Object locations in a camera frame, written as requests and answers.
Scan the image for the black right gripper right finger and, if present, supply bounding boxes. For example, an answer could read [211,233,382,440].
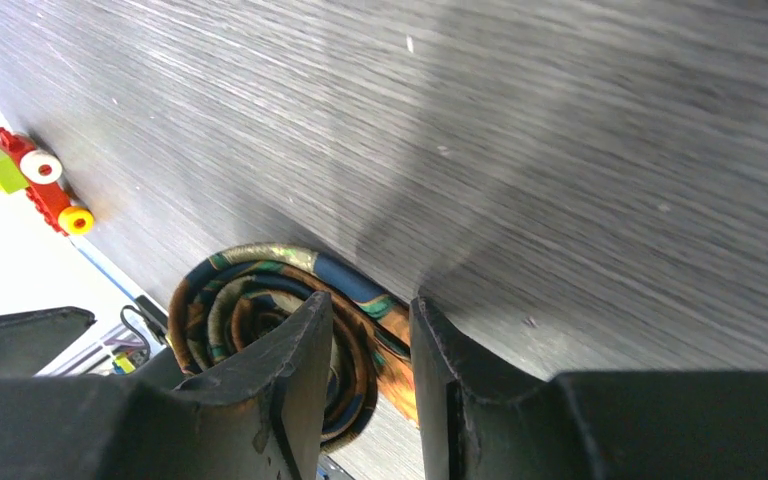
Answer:
[410,297,768,479]

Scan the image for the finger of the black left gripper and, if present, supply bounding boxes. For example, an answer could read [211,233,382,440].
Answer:
[0,306,96,375]

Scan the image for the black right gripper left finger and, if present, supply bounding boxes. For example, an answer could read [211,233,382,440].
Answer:
[0,292,333,479]

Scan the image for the blue orange green tie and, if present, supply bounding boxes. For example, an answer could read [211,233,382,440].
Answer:
[167,243,418,453]

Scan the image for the green red toy blocks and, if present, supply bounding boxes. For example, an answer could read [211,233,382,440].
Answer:
[0,127,95,236]

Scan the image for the aluminium front rail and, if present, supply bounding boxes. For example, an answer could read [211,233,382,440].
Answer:
[39,237,145,376]

